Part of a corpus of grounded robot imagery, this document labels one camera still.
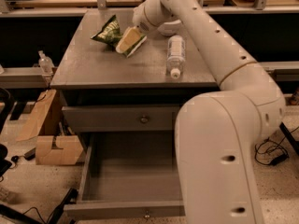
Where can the clear pump bottle left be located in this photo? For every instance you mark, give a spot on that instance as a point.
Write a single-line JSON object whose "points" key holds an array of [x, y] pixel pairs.
{"points": [[45, 63]]}

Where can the clear plastic water bottle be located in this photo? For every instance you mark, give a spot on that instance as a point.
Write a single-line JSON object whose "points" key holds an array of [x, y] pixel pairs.
{"points": [[175, 56]]}

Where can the grey drawer cabinet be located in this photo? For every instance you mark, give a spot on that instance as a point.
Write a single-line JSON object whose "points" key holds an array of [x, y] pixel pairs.
{"points": [[92, 73]]}

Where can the grey middle drawer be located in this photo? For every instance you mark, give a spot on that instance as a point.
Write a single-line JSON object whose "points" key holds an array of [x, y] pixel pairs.
{"points": [[120, 118]]}

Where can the cardboard box pieces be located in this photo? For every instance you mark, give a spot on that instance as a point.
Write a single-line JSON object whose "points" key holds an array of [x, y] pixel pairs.
{"points": [[45, 124]]}

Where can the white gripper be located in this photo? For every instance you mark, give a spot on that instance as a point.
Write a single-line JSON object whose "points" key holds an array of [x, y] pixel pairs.
{"points": [[140, 20]]}

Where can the open grey bottom drawer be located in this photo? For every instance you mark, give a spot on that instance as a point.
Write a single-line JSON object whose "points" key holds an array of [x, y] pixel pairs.
{"points": [[129, 174]]}

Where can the white ceramic bowl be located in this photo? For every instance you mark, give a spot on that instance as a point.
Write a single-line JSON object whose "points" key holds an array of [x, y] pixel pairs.
{"points": [[169, 28]]}

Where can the green jalapeno chip bag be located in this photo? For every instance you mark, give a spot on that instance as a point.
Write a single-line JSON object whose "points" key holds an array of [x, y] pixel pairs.
{"points": [[111, 34]]}

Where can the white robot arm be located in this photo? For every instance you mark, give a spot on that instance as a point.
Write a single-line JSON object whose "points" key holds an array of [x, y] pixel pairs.
{"points": [[216, 131]]}

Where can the black power adapter with cable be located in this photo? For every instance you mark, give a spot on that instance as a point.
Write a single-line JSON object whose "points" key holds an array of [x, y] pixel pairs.
{"points": [[272, 153]]}

